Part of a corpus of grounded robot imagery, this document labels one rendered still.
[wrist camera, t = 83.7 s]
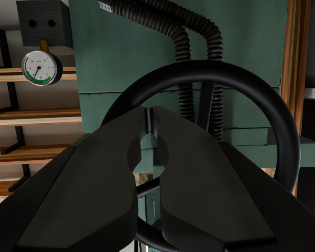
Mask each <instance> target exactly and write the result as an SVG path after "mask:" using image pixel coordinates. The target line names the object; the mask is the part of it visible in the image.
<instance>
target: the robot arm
mask: <svg viewBox="0 0 315 252"><path fill-rule="evenodd" d="M150 124H151V134H152V135H154V136H155V137H156V138H157V150H158V161H159V162H160V163H161V164H162V165H163V166H164V168H165V170H164V171H163V172H162V174H161V175H160V214H161V226H162V234H163V237H164V239H165V240H166V241H167V242H168V243H169V244H171V245H172V246H174V247H176V248H177V249H179V250H181V251H182V252H315V216H314V214H313V213H312V212H311V211H310V210H309V209H308V208H307V207H306V206H305V205H303V204H302V203H301V202H300V201H299V200H298V199H297V198H296V197H295V196H294V195H293V194H291V193H290V192H289V191H288V190H287V189H286V188H284V187H283V186H282V185H281V184H279V183H278V182H277V181H276V180H274V179H273V178H272V177H271V176H269V175H268V174H267V173H266V172H264V171H263V170H262V169H261V168H260V167H258V166H257V165H256V164H255V163H253V162H252V161H251V160H250V159H248V158H247V157H246V156H245V155H243V154H242V153H241V152H240V151H238V150H237V149H236V148H235V147H233V146H232V145H231V144H230V143H228V142H227V141H226V142H219V141H218V140H217V139H215V138H214V137H213V136H212V135H211V134H209V133H208V132H207V131H205V130H204V129H203V128H201V127H200V126H198V125H196V124H195V123H193V122H191V121H189V120H187V119H185V118H183V117H181V116H179V115H177V114H175V113H173V112H171V111H169V110H167V109H165V108H163V107H161V106H155V107H150V108H148V107H147V108H146V107H143V106H139V107H136V108H135V109H133V110H131V111H129V112H127V113H125V114H123V115H122V116H120V117H118V118H116V119H114V120H112V121H111V122H109V123H107V124H105V125H104V126H102V127H100V128H99V129H97V130H96V131H94V132H93V133H92V134H90V135H89V136H88V137H87V138H86V139H84V140H83V141H82V142H81V143H80V144H79V145H78V146H68V147H67V148H66V149H65V150H64V151H62V152H61V153H60V154H59V155H58V156H56V157H55V158H54V159H53V160H52V161H50V162H49V163H48V164H47V165H46V166H44V167H43V168H42V169H41V170H40V171H38V172H37V173H36V174H35V175H34V176H32V177H31V178H30V179H29V180H28V181H26V182H25V183H24V184H23V185H22V186H20V187H19V188H18V189H17V190H16V191H14V192H13V193H12V194H11V195H10V196H8V197H7V198H6V199H5V200H4V201H3V202H1V203H0V252H120V251H121V250H123V249H124V248H126V247H127V246H129V245H130V244H131V243H132V242H133V241H134V239H135V237H136V234H137V225H138V214H139V205H138V196H137V186H136V178H135V175H134V174H133V172H134V170H135V168H136V167H137V165H138V164H139V163H140V162H141V161H142V151H141V141H142V140H143V138H144V137H145V136H146V135H148V134H149V127H150Z"/></svg>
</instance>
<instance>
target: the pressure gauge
mask: <svg viewBox="0 0 315 252"><path fill-rule="evenodd" d="M39 48H40V49H35V50H31V51H29V52H28V53H27V54H26V55H25V56H24V57H23V59H22V63H21V69H22V72H23V74H24V76H25V78H26V79H27V80H28V81H29V82H31V83H32V84H34V85H37V86H50V85H54V84H56V83H58V82H59V81H60V80H61V78H62V76H63V65H62V63H61V61H60V60H59V59H58V58H57V57H56V56H55V55H54V54H52V53H50V47H49V43H48V41H44V40H41V41H39ZM38 67H41V69H39V70H38ZM37 70H38V72H37ZM36 72H37V74H36ZM35 75H36V76H35ZM34 77H35V78H34Z"/></svg>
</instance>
